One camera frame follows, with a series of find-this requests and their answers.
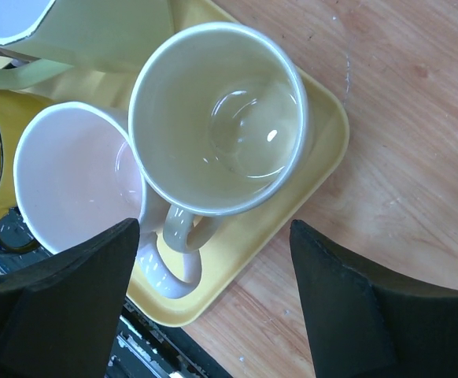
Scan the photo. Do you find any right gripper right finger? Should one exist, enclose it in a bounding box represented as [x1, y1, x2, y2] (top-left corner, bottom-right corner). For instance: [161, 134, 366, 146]
[290, 220, 458, 377]

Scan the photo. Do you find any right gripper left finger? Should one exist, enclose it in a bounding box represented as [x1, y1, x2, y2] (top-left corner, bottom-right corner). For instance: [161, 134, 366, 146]
[0, 218, 139, 377]

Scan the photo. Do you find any pink white mug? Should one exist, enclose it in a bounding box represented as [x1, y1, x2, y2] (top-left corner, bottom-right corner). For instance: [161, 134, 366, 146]
[13, 102, 202, 299]

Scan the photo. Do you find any yellow plastic tray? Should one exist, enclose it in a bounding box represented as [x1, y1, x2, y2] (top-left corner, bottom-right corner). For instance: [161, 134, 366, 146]
[0, 0, 351, 328]

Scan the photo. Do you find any cream beige mug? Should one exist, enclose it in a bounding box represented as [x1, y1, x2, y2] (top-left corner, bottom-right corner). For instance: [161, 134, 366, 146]
[128, 21, 315, 253]

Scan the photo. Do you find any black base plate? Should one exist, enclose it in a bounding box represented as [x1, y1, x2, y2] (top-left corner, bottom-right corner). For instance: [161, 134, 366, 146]
[0, 209, 231, 377]

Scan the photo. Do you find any white green-handled mug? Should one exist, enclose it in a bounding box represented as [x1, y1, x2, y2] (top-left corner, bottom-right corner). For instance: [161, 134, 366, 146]
[0, 1, 174, 91]

